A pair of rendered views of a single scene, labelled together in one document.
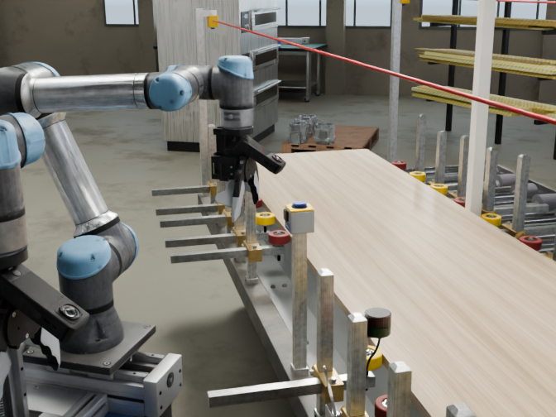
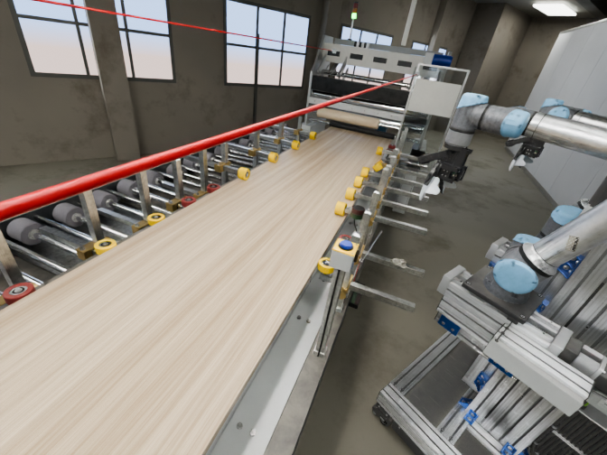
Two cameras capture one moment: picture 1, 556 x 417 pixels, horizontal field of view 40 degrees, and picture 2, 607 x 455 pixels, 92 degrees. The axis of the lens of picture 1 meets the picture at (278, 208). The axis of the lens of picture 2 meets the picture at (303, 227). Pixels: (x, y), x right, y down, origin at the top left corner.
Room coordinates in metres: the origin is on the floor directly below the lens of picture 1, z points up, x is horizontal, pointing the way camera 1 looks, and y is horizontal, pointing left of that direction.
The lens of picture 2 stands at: (2.76, 0.20, 1.72)
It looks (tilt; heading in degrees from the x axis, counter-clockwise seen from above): 31 degrees down; 210
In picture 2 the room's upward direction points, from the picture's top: 8 degrees clockwise
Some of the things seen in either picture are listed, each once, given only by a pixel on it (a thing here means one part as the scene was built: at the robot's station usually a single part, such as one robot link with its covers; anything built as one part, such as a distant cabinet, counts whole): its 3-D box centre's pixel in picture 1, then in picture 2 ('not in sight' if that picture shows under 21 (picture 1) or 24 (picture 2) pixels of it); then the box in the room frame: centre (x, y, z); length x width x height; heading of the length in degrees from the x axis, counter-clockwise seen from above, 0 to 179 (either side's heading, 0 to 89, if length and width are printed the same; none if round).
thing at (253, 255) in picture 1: (251, 250); not in sight; (2.74, 0.10, 0.84); 0.13 x 0.06 x 0.05; 13
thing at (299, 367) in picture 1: (299, 303); (329, 312); (2.04, -0.06, 0.93); 0.05 x 0.04 x 0.45; 13
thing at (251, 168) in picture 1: (234, 153); (451, 162); (1.66, 0.10, 1.46); 0.09 x 0.08 x 0.12; 73
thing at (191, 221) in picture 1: (209, 220); not in sight; (3.19, 0.30, 0.82); 0.43 x 0.03 x 0.04; 103
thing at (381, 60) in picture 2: not in sight; (366, 125); (-1.15, -1.35, 0.95); 1.65 x 0.70 x 1.90; 103
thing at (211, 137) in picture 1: (213, 171); not in sight; (3.74, 0.33, 0.91); 0.03 x 0.03 x 0.48; 13
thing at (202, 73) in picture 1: (189, 83); (504, 121); (1.66, 0.19, 1.61); 0.11 x 0.11 x 0.08; 80
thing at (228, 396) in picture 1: (292, 389); (365, 291); (1.73, -0.03, 0.82); 0.43 x 0.03 x 0.04; 103
